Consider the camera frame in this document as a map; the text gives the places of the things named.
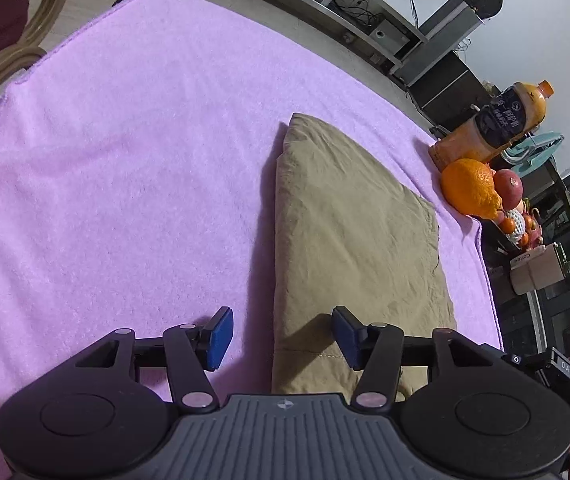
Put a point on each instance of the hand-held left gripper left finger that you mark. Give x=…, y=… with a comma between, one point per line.
x=219, y=340

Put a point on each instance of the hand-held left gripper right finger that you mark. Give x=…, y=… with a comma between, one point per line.
x=346, y=340

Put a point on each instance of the khaki garment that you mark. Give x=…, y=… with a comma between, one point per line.
x=355, y=235

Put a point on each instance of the cardboard box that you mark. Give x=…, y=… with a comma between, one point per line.
x=535, y=270

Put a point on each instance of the fruit in white foam net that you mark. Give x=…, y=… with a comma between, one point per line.
x=514, y=224

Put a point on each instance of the pink blanket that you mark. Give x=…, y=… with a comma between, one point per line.
x=115, y=185

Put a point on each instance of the red apple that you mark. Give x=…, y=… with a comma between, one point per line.
x=509, y=187

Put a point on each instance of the large knobbly orange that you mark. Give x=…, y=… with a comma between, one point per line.
x=470, y=187

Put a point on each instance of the teal plastic chair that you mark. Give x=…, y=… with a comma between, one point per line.
x=540, y=147

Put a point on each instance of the orange juice bottle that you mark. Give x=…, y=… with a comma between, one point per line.
x=495, y=127

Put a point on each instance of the dark low cabinet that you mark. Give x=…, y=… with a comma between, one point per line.
x=445, y=90

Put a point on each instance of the tall grey speaker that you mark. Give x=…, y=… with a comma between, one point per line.
x=445, y=30

